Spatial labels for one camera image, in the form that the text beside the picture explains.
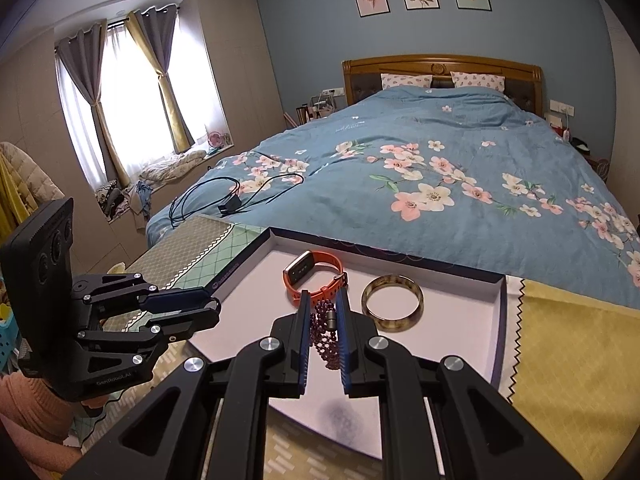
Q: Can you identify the white patterned pillow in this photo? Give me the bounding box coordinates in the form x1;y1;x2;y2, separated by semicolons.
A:
381;73;433;92
450;71;506;93

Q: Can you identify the purple bead bracelet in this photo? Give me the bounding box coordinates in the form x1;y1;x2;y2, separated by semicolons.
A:
310;298;342;372

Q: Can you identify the orange smart watch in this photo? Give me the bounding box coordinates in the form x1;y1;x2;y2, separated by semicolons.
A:
283;250;349;309

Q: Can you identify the wooden bed headboard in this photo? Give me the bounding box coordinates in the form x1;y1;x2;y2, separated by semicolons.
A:
342;54;545;113

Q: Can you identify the dark blue box tray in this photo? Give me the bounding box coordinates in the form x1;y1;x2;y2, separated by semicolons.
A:
187;226;507;461

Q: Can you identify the pile of clothes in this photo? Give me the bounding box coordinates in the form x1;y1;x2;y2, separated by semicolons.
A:
95;180;152;222

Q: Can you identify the black cable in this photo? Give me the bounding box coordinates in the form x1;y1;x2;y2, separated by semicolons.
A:
169;172;306;223

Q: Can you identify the white sheer curtain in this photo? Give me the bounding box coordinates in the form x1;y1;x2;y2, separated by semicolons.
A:
62;22;226;183

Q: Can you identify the grey and gold curtain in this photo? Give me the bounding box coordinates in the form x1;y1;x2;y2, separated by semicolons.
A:
54;19;132;191
125;2;197;155

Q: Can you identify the white puffer jacket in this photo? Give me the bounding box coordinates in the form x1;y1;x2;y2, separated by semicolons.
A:
0;141;66;223

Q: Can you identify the bed with floral blue duvet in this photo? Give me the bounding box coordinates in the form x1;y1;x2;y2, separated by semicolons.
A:
145;85;640;311

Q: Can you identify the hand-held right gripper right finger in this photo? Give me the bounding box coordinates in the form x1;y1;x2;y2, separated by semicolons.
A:
334;287;583;480

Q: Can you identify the person's left forearm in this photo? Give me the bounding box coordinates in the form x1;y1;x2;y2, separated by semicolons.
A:
0;371;110;463

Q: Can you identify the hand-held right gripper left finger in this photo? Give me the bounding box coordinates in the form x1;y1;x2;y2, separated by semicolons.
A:
62;291;313;480

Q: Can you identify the green yellow patterned cloth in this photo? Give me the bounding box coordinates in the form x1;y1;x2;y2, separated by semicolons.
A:
65;215;640;480

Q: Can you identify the blue plastic basket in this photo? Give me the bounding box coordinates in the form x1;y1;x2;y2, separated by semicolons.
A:
0;280;22;376

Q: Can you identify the tortoiseshell bangle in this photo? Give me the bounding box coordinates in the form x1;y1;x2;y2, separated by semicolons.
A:
361;274;426;333

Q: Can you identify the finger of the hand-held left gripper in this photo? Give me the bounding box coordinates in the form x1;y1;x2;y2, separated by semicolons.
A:
71;272;222;322
75;309;221;361

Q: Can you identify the white quilt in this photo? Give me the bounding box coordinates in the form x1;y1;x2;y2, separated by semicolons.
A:
139;149;208;183

